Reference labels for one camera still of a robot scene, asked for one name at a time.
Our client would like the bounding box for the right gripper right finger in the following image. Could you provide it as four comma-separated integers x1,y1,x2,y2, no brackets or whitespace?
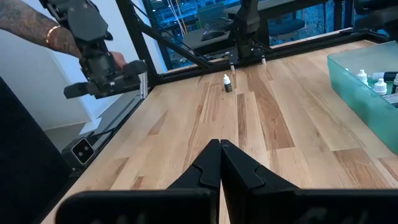
220,139,398,224

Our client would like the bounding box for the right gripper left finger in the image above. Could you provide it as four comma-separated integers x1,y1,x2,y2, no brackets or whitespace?
55,139,222,224

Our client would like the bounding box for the small black dropper bottle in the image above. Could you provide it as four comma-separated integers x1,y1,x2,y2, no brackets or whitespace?
368,71,398,83

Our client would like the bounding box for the person's forearm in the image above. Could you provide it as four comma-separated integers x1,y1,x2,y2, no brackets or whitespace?
0,0,60,44

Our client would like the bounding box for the teal translucent plastic bin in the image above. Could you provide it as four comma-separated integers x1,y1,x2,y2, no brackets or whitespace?
326,40,398,156

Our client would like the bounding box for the silver aluminium bar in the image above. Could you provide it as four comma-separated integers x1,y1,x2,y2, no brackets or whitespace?
137,70,149,100

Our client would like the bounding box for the small dark dropper bottle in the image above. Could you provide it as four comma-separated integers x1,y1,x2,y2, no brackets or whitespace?
222,73,233,93

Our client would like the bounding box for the backlit keyboard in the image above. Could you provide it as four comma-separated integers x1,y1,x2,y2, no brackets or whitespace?
203,16,234,32

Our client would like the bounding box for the dark grey keyboard desk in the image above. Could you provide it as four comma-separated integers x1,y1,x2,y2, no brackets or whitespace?
182,18,240,50

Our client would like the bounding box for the person's hand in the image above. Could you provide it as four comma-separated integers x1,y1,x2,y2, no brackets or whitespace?
54,27,127,70

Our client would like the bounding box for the black table-level camera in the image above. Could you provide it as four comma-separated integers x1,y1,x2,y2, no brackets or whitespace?
61,136,96,170

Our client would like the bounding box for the gold bracelet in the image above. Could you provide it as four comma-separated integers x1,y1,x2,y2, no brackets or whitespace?
45,24,62,44

